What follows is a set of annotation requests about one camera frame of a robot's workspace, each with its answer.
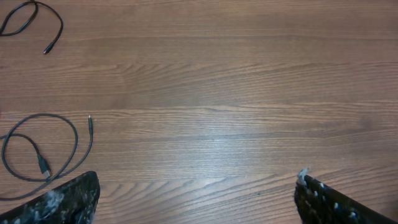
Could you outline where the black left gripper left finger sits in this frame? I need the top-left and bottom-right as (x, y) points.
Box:
(1, 171), (100, 224)

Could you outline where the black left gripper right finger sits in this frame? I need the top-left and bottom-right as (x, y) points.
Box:
(294, 169), (397, 224)

